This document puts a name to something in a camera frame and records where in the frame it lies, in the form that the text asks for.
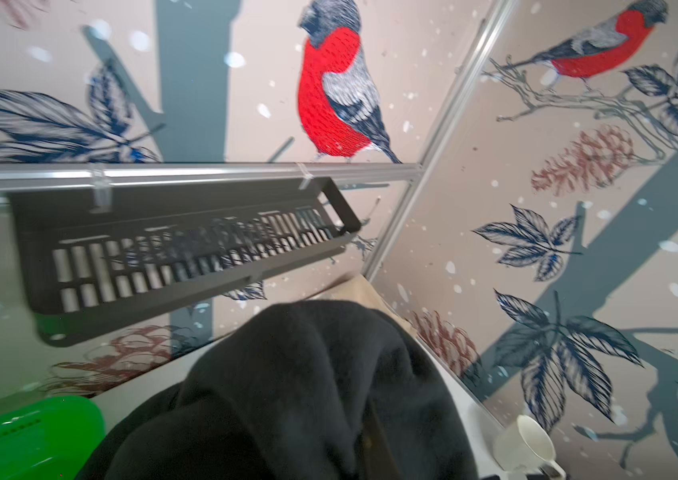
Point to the black shorts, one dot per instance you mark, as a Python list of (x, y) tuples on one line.
[(319, 389)]

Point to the beige drawstring shorts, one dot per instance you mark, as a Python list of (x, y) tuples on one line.
[(357, 289)]

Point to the black hanging slotted basket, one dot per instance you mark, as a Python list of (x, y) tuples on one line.
[(89, 270)]

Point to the white mug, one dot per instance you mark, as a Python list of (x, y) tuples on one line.
[(525, 447)]

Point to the green plastic perforated basket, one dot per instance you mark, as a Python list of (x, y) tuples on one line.
[(50, 439)]

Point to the horizontal aluminium rail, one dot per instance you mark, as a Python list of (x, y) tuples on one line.
[(43, 177)]

